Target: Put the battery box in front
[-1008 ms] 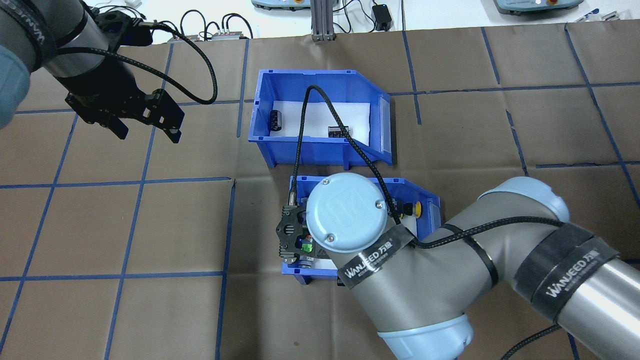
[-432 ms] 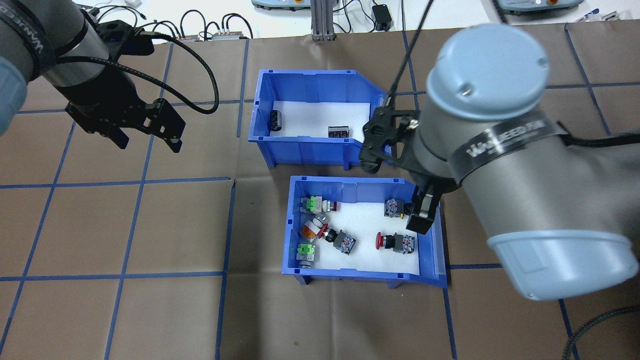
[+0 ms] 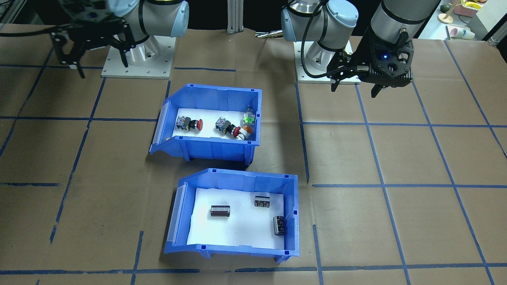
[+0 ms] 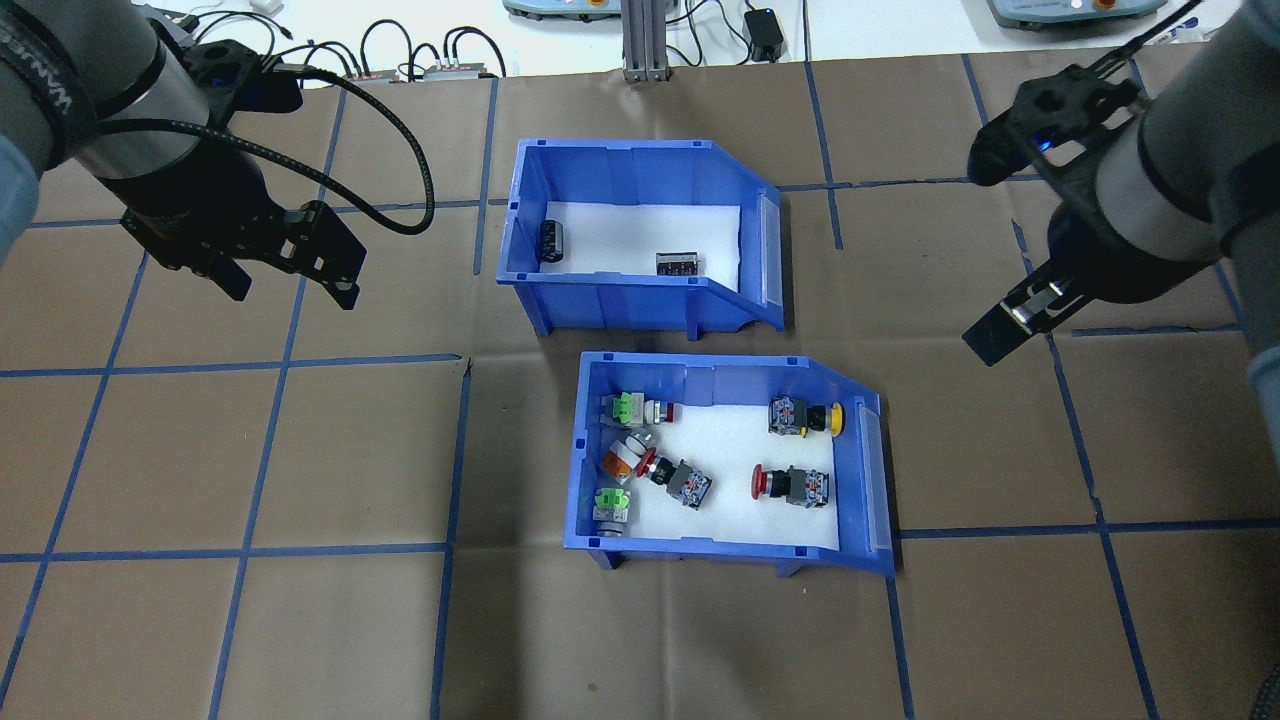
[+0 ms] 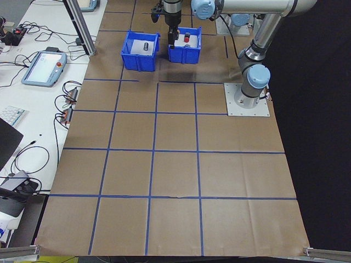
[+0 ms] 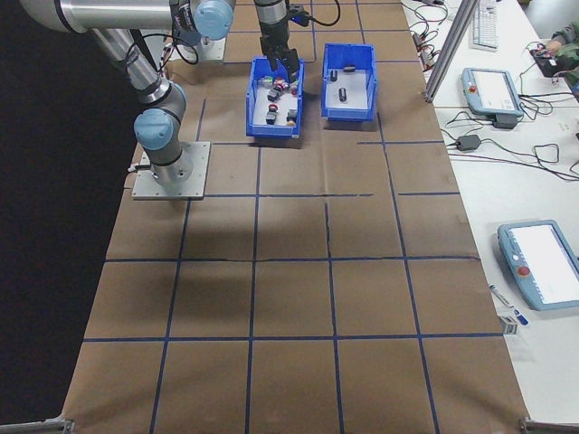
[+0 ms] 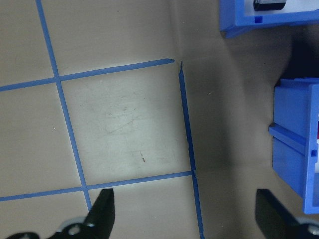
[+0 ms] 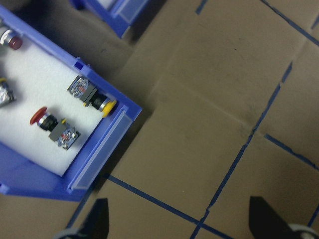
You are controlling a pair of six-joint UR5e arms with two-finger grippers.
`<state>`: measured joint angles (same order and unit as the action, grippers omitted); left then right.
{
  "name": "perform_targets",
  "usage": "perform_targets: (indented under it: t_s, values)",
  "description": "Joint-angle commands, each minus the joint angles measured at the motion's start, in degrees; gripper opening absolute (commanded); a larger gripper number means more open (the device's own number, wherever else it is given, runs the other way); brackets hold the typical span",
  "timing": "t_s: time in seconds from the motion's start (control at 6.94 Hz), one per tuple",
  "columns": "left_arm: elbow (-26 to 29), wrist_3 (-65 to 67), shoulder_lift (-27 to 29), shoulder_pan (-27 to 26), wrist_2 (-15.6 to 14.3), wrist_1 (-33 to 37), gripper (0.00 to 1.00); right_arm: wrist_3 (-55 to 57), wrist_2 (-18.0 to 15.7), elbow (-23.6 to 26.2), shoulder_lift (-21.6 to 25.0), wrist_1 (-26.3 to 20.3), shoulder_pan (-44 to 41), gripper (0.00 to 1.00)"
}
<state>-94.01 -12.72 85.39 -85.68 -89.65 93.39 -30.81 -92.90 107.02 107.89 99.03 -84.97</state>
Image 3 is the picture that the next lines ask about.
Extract small mixed electronic parts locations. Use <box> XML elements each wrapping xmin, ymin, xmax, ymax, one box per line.
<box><xmin>168</xmin><ymin>108</ymin><xmax>257</xmax><ymax>140</ymax></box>

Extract metal V-frame bar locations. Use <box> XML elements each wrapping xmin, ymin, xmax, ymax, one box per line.
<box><xmin>0</xmin><ymin>0</ymin><xmax>20</xmax><ymax>24</ymax></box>

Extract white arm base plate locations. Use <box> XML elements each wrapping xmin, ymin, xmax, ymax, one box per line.
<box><xmin>101</xmin><ymin>36</ymin><xmax>177</xmax><ymax>80</ymax></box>
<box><xmin>294</xmin><ymin>39</ymin><xmax>359</xmax><ymax>84</ymax></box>

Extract blue plastic capacitor bin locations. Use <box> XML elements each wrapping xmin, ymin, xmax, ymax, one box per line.
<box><xmin>164</xmin><ymin>168</ymin><xmax>300</xmax><ymax>264</ymax></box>

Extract black frame cover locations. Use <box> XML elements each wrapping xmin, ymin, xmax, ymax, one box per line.
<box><xmin>16</xmin><ymin>0</ymin><xmax>295</xmax><ymax>32</ymax></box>

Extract aluminium frame bar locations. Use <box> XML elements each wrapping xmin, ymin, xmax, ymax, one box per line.
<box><xmin>486</xmin><ymin>27</ymin><xmax>507</xmax><ymax>47</ymax></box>

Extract red mushroom push button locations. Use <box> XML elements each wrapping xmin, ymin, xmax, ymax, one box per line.
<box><xmin>177</xmin><ymin>116</ymin><xmax>204</xmax><ymax>132</ymax></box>
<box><xmin>215</xmin><ymin>117</ymin><xmax>241</xmax><ymax>137</ymax></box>

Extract blue plastic push-button bin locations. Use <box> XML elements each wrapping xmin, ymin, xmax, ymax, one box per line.
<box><xmin>149</xmin><ymin>84</ymin><xmax>263</xmax><ymax>166</ymax></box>

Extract yellow plastic toy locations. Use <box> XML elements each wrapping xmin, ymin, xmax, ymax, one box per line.
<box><xmin>459</xmin><ymin>0</ymin><xmax>488</xmax><ymax>11</ymax></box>

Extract wooden toy stand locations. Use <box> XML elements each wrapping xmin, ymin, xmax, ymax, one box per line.
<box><xmin>438</xmin><ymin>2</ymin><xmax>456</xmax><ymax>24</ymax></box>

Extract pastel paper cup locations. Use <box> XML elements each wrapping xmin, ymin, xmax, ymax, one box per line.
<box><xmin>447</xmin><ymin>24</ymin><xmax>476</xmax><ymax>41</ymax></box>

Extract aluminium extrusion post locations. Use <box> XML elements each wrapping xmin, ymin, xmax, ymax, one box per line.
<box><xmin>227</xmin><ymin>0</ymin><xmax>245</xmax><ymax>34</ymax></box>

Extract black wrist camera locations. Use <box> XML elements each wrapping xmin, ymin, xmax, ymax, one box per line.
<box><xmin>379</xmin><ymin>51</ymin><xmax>414</xmax><ymax>87</ymax></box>
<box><xmin>78</xmin><ymin>6</ymin><xmax>109</xmax><ymax>28</ymax></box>

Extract white foam pad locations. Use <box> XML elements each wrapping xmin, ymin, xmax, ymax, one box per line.
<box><xmin>186</xmin><ymin>187</ymin><xmax>286</xmax><ymax>250</ymax></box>

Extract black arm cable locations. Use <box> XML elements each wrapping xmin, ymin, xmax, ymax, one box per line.
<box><xmin>300</xmin><ymin>2</ymin><xmax>331</xmax><ymax>79</ymax></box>
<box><xmin>0</xmin><ymin>25</ymin><xmax>60</xmax><ymax>38</ymax></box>

